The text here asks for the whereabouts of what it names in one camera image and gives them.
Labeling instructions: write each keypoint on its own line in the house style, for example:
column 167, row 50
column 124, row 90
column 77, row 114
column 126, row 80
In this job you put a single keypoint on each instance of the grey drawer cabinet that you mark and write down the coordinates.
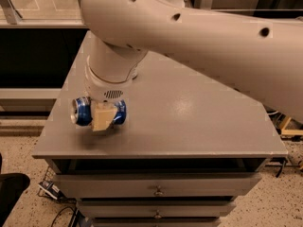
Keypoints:
column 178, row 122

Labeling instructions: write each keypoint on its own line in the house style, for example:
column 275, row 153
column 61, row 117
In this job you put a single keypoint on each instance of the middle grey drawer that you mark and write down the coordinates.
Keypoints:
column 155, row 209

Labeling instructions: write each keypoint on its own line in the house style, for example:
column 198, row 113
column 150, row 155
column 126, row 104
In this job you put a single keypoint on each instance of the yellow frame stand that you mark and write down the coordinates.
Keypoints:
column 290, row 127

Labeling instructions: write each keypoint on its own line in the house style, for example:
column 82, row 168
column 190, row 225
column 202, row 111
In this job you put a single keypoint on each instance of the bottom grey drawer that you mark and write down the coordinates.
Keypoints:
column 163, row 222

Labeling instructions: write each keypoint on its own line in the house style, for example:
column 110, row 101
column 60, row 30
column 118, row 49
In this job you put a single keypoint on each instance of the wire basket on floor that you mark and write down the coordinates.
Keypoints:
column 47, row 187

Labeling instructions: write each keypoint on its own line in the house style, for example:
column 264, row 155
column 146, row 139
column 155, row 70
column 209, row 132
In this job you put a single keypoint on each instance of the grey drawer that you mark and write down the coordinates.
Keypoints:
column 163, row 222
column 155, row 209
column 156, row 185

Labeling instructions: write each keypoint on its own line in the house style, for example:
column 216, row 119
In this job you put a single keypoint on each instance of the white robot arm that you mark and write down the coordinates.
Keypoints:
column 261, row 58

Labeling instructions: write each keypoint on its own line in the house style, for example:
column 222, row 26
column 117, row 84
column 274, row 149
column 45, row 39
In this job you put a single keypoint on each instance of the black chair seat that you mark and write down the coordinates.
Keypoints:
column 12, row 186

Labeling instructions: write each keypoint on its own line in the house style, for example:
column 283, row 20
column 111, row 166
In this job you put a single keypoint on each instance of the top grey drawer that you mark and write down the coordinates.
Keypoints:
column 156, row 185

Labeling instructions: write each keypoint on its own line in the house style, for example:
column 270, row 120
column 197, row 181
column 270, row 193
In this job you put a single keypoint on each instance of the metal glass railing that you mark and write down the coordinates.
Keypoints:
column 39, row 13

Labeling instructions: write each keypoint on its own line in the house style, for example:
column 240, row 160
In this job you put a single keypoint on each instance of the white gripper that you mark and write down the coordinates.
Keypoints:
column 105, row 90

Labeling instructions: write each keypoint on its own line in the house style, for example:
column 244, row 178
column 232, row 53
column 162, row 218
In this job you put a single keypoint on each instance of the blue pepsi can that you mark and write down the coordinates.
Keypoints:
column 81, row 111

